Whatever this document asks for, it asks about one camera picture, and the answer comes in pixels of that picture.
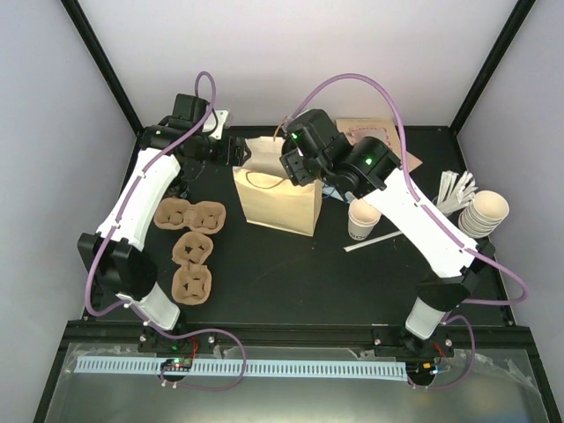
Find light blue paper bag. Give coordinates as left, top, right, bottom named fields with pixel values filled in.
left=322, top=185, right=354, bottom=204

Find kraft paper bag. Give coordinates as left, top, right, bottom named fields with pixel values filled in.
left=233, top=136, right=323, bottom=237

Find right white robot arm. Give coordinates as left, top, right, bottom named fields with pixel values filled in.
left=280, top=109, right=480, bottom=355

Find light blue cable duct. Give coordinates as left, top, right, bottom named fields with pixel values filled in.
left=74, top=356, right=407, bottom=382

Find white stirrer packets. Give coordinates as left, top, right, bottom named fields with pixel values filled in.
left=433, top=170, right=478, bottom=217

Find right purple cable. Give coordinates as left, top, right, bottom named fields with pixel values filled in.
left=281, top=72, right=530, bottom=306

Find single white stirrer packet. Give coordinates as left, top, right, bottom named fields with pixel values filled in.
left=343, top=231, right=403, bottom=253

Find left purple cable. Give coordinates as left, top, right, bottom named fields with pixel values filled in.
left=83, top=70, right=217, bottom=319

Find pink cakes paper bag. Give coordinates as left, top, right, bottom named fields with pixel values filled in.
left=335, top=118, right=401, bottom=159

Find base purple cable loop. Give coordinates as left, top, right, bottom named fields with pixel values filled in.
left=145, top=328, right=249, bottom=392

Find small circuit board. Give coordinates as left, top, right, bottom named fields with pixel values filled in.
left=160, top=358, right=193, bottom=372

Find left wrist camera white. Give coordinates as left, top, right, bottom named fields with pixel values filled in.
left=202, top=109, right=231, bottom=139

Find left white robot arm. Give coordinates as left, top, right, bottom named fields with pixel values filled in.
left=78, top=93, right=250, bottom=352

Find pulp cup carrier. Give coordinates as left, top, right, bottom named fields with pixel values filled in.
left=153, top=197, right=226, bottom=234
left=171, top=232, right=213, bottom=306

